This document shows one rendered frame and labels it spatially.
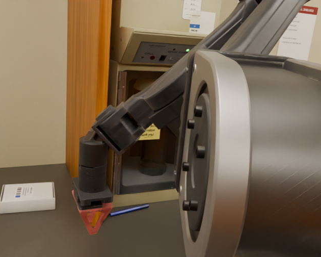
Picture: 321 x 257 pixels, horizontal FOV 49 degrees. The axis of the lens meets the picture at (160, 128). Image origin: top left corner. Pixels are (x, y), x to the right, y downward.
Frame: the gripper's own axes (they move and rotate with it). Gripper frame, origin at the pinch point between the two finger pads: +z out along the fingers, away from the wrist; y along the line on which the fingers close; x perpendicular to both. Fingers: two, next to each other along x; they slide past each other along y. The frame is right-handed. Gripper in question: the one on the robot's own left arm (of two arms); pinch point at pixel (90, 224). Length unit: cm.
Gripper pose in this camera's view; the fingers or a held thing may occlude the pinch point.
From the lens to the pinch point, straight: 79.6
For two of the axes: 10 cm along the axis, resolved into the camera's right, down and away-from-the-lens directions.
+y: -3.9, -3.0, 8.7
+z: -0.9, 9.5, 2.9
